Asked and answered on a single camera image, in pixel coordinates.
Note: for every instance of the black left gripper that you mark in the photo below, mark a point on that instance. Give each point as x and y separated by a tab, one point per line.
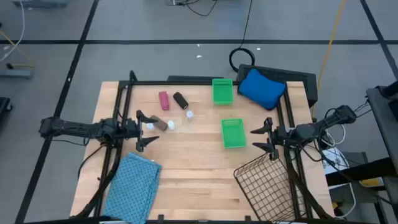
132	129

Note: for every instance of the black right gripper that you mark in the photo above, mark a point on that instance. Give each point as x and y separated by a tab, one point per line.
281	135

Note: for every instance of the brown bandage roll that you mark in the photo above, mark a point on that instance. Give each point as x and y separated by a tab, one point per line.
159	123

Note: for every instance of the pink bandage roll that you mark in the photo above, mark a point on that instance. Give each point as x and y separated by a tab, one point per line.
163	100

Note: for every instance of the black bandage roll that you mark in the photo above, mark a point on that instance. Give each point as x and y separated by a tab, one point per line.
180	100

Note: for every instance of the teal patterned cloth gown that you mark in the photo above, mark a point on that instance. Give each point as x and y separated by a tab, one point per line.
133	189

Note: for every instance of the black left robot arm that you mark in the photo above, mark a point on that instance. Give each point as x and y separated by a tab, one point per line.
71	128

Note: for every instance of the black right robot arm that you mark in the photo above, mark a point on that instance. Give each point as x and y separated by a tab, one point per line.
311	130

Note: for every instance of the large green plastic basket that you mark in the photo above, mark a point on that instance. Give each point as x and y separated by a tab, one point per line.
233	133

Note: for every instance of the blue pillow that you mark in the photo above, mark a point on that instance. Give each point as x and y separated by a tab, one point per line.
261	88

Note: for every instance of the small green plastic basket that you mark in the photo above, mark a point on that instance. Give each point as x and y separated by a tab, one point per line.
222	91

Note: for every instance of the black plastic crate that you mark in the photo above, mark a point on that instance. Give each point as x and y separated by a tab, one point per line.
298	77

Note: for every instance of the white paper box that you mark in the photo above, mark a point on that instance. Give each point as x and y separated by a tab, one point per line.
334	160

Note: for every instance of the black flat bar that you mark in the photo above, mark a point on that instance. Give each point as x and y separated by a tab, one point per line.
196	78

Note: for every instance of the black side desk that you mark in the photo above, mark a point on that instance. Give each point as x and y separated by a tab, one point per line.
382	118

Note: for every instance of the grey floor bar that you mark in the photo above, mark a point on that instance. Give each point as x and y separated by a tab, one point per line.
40	3
15	73

